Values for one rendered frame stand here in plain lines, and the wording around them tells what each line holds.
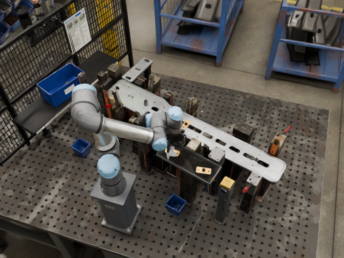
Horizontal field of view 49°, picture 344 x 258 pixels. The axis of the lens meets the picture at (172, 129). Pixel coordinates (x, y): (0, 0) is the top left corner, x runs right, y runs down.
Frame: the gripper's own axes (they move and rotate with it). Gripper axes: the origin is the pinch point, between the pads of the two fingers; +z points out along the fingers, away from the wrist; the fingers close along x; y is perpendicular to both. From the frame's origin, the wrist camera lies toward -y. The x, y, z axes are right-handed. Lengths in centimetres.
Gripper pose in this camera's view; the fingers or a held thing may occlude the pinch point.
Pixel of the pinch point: (172, 149)
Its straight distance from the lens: 221.5
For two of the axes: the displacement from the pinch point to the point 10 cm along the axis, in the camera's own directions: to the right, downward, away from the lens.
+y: 9.1, 3.2, -2.7
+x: 4.2, -7.1, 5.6
